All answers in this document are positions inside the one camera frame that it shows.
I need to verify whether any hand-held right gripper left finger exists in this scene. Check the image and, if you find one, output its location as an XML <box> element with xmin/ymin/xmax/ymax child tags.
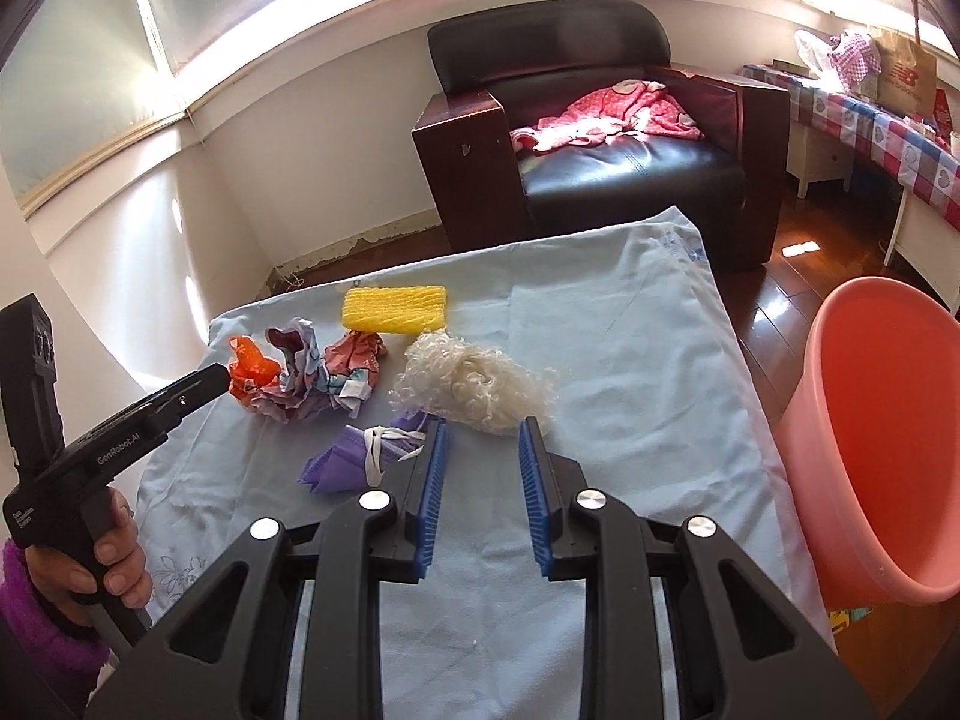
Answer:
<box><xmin>84</xmin><ymin>414</ymin><xmax>451</xmax><ymax>720</ymax></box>

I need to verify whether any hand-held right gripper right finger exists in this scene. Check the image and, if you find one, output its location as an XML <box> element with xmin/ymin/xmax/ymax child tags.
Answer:
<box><xmin>519</xmin><ymin>414</ymin><xmax>878</xmax><ymax>720</ymax></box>

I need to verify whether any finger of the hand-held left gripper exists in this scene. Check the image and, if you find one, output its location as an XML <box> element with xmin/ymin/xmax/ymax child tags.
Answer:
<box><xmin>142</xmin><ymin>364</ymin><xmax>230</xmax><ymax>436</ymax></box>

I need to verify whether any orange plastic bag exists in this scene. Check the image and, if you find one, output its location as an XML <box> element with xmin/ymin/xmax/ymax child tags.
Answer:
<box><xmin>227</xmin><ymin>335</ymin><xmax>286</xmax><ymax>407</ymax></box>

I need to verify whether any patterned fabric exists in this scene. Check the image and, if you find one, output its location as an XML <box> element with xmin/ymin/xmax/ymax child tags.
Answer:
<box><xmin>247</xmin><ymin>317</ymin><xmax>331</xmax><ymax>425</ymax></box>

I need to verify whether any purple face mask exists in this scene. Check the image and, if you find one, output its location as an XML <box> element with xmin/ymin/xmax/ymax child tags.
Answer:
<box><xmin>298</xmin><ymin>412</ymin><xmax>436</xmax><ymax>494</ymax></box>

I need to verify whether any white foam net wrap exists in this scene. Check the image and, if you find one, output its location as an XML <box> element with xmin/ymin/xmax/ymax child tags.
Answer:
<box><xmin>390</xmin><ymin>330</ymin><xmax>560</xmax><ymax>436</ymax></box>

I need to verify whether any pink blue wrapper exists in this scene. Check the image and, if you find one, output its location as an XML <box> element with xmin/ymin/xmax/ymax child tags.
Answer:
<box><xmin>324</xmin><ymin>330</ymin><xmax>389</xmax><ymax>417</ymax></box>

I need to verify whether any yellow foam net sleeve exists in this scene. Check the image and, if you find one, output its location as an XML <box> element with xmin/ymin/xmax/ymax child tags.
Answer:
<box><xmin>342</xmin><ymin>283</ymin><xmax>448</xmax><ymax>335</ymax></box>

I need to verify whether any pink plastic basin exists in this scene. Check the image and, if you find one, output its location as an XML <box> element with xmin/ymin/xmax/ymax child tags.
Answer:
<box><xmin>772</xmin><ymin>276</ymin><xmax>960</xmax><ymax>607</ymax></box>

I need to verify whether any person's left forearm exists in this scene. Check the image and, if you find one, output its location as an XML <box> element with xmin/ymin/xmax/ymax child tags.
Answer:
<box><xmin>0</xmin><ymin>540</ymin><xmax>110</xmax><ymax>698</ymax></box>

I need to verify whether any person's left hand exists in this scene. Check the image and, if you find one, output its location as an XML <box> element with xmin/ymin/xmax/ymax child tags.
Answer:
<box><xmin>22</xmin><ymin>486</ymin><xmax>149</xmax><ymax>627</ymax></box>

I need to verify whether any light blue floral sheet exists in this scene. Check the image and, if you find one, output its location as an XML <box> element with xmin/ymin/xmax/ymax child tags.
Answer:
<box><xmin>135</xmin><ymin>206</ymin><xmax>837</xmax><ymax>720</ymax></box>

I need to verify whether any black leather armchair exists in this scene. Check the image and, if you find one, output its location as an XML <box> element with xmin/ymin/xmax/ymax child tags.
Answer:
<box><xmin>411</xmin><ymin>0</ymin><xmax>792</xmax><ymax>275</ymax></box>

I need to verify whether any colourful printed carton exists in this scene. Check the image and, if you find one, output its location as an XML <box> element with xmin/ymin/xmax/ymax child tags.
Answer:
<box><xmin>825</xmin><ymin>601</ymin><xmax>882</xmax><ymax>642</ymax></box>

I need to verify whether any pink spotted garment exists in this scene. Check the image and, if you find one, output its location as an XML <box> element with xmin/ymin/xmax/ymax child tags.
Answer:
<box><xmin>510</xmin><ymin>79</ymin><xmax>706</xmax><ymax>155</ymax></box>

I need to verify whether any white drawer cabinet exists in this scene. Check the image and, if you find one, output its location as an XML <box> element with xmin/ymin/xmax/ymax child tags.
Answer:
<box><xmin>787</xmin><ymin>116</ymin><xmax>856</xmax><ymax>200</ymax></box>

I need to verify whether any white table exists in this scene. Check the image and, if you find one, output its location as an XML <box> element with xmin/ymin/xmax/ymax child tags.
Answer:
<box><xmin>883</xmin><ymin>187</ymin><xmax>960</xmax><ymax>316</ymax></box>

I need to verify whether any checked tablecloth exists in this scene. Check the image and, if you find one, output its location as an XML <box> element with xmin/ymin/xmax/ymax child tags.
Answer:
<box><xmin>742</xmin><ymin>64</ymin><xmax>960</xmax><ymax>230</ymax></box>

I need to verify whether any translucent white plastic bag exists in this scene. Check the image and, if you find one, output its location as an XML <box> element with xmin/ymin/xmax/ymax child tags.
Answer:
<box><xmin>795</xmin><ymin>28</ymin><xmax>845</xmax><ymax>80</ymax></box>

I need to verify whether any purple checked cloth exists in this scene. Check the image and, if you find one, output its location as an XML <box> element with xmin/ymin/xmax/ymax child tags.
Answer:
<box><xmin>829</xmin><ymin>28</ymin><xmax>882</xmax><ymax>102</ymax></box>

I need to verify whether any brown paper bag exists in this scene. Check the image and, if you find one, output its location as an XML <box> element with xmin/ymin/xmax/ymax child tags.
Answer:
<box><xmin>876</xmin><ymin>26</ymin><xmax>938</xmax><ymax>117</ymax></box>

